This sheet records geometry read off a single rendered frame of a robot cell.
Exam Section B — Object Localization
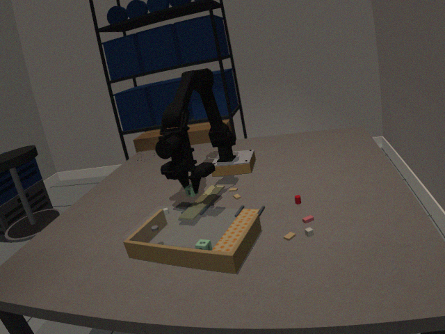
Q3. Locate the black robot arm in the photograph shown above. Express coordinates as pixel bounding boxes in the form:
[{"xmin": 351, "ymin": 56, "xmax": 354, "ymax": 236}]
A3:
[{"xmin": 155, "ymin": 68, "xmax": 236, "ymax": 180}]

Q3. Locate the pink rectangular block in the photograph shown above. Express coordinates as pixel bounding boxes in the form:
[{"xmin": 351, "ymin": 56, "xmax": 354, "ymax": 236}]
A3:
[{"xmin": 302, "ymin": 216, "xmax": 314, "ymax": 223}]

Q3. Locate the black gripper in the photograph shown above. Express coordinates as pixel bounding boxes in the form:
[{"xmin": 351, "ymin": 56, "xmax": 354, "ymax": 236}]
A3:
[{"xmin": 160, "ymin": 147, "xmax": 215, "ymax": 194}]

